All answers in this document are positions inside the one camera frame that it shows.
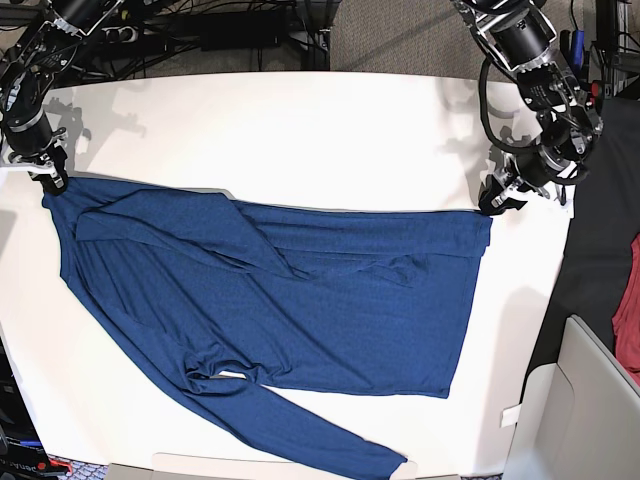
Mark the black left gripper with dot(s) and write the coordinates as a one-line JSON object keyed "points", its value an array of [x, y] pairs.
{"points": [[505, 187]]}

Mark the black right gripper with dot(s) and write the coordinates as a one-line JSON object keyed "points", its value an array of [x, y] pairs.
{"points": [[50, 164]]}

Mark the blue long-sleeve shirt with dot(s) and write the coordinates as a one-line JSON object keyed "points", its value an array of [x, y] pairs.
{"points": [[223, 304]]}

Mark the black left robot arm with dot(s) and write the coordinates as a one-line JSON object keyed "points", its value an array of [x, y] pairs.
{"points": [[517, 39]]}

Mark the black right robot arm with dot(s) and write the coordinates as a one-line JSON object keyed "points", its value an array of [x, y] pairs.
{"points": [[46, 49]]}

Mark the black cloth cover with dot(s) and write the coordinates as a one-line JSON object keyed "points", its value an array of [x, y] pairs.
{"points": [[597, 257]]}

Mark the orange black clamp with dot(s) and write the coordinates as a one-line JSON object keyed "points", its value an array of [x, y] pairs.
{"points": [[597, 93]]}

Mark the white power strip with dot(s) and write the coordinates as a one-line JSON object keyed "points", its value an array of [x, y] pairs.
{"points": [[120, 35]]}

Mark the red cloth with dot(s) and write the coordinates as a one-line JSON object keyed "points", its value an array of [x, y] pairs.
{"points": [[626, 321]]}

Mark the white paper tag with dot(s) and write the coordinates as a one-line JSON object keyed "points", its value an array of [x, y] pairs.
{"points": [[510, 416]]}

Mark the beige plastic bin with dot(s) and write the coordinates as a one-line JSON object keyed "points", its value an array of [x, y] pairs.
{"points": [[579, 418]]}

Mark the black box under table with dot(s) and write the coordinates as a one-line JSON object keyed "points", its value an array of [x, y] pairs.
{"points": [[242, 30]]}

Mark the blue handled tool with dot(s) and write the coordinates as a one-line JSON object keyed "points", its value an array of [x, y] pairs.
{"points": [[577, 49]]}

